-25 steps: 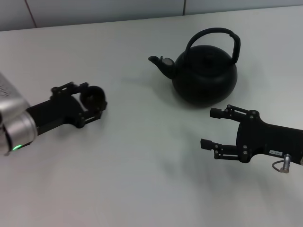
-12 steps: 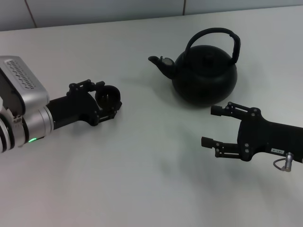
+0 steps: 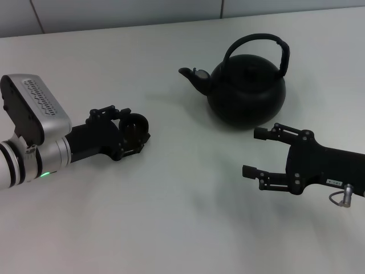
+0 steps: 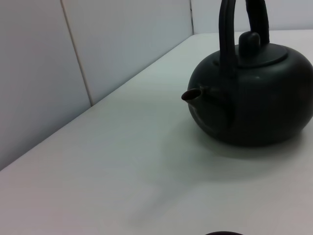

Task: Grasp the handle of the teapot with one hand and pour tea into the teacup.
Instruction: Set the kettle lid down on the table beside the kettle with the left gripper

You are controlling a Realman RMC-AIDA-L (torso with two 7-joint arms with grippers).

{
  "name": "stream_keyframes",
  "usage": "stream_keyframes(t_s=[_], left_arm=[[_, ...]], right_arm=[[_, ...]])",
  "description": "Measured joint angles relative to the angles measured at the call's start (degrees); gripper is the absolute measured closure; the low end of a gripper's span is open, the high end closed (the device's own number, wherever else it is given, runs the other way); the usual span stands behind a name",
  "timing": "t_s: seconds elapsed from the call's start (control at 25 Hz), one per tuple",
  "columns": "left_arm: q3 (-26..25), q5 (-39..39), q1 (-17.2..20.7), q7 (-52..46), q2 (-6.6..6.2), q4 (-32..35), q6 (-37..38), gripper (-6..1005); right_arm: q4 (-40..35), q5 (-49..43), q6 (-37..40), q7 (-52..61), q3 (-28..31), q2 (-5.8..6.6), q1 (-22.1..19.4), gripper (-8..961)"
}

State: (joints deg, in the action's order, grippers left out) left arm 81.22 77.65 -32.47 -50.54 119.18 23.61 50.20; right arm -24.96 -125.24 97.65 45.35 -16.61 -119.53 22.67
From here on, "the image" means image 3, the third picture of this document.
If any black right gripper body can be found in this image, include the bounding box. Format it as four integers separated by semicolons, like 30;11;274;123
286;130;365;198

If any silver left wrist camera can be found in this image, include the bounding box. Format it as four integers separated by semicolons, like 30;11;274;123
0;74;72;146

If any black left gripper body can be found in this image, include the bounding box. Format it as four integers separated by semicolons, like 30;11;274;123
67;119;123;164

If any small dark teacup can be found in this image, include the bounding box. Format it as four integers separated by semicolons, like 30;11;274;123
117;113;150;143

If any black cast iron teapot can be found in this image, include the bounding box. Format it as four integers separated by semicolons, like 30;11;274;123
178;33;292;131

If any right gripper cable connector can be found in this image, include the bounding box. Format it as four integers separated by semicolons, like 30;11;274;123
329;184;354;209

